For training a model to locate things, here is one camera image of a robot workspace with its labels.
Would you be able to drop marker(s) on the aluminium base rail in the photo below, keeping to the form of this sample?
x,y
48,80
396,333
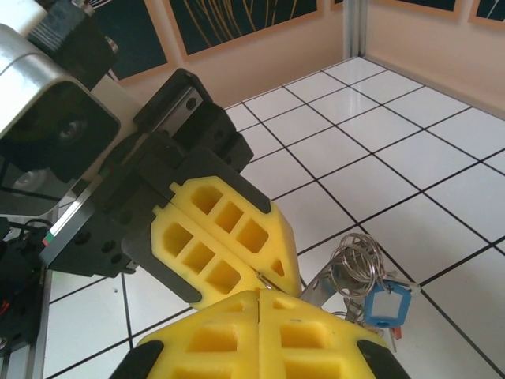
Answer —
x,y
37,335

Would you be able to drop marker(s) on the blue key tag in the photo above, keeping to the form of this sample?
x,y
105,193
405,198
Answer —
x,y
384,304

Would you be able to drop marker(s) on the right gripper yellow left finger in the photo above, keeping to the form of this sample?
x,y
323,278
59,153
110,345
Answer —
x,y
221,339

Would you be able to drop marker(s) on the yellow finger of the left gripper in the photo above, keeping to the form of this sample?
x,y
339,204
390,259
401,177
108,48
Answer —
x,y
276,225
169,256

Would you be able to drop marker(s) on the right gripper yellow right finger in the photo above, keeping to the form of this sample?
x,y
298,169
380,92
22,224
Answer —
x,y
315,339

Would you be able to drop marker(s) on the aluminium corner post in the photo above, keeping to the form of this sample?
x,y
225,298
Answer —
x,y
355,27

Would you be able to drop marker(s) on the red key tag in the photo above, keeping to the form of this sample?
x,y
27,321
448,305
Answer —
x,y
395,337

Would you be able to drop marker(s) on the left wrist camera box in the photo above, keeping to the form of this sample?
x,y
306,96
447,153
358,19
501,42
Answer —
x,y
47,106

